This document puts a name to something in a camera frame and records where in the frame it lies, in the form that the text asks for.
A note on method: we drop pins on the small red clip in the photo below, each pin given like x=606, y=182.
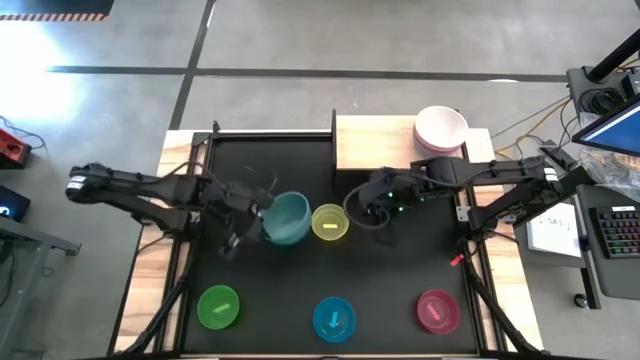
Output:
x=456, y=260

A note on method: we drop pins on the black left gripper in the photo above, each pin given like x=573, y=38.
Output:
x=242, y=207

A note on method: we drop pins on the computer monitor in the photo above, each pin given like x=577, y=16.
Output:
x=615, y=130

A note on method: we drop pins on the small green translucent bowl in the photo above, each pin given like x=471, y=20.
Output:
x=218, y=307

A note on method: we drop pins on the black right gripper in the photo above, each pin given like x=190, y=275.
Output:
x=387, y=192

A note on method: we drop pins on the grey side table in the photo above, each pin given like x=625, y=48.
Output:
x=20, y=240

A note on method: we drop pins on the small yellow translucent bowl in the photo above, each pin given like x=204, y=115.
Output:
x=330, y=222

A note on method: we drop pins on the black table mat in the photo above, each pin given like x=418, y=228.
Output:
x=300, y=270

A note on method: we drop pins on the clear plastic bag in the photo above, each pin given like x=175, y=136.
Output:
x=615, y=170

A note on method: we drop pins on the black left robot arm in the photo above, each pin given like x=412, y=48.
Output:
x=150, y=192

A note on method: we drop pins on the white metal bracket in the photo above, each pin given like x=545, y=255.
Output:
x=462, y=212

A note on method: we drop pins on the large teal bowl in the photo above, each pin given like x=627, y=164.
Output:
x=290, y=220

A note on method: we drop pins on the grey desk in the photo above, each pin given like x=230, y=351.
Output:
x=620, y=280

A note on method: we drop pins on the backlit black keyboard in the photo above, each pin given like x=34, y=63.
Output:
x=620, y=232

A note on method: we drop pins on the large white bowl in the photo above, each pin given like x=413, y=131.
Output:
x=441, y=127

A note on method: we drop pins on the black device with light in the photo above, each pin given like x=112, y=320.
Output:
x=15, y=202

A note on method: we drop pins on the red box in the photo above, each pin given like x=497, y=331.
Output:
x=12, y=150

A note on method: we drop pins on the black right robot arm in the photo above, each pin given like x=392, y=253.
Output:
x=500, y=172

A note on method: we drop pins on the wooden shelf with black posts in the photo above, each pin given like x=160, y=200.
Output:
x=375, y=142

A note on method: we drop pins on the black pole stand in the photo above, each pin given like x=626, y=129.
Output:
x=600, y=95

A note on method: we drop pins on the small cyan translucent bowl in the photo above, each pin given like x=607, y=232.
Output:
x=334, y=320

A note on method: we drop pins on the black aluminium table frame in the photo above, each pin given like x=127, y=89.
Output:
x=275, y=134

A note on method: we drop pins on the white paper sheet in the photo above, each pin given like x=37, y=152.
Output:
x=555, y=230

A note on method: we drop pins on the small magenta translucent bowl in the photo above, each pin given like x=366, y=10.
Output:
x=438, y=311

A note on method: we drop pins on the hazard striped floor mat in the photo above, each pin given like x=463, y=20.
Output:
x=50, y=6

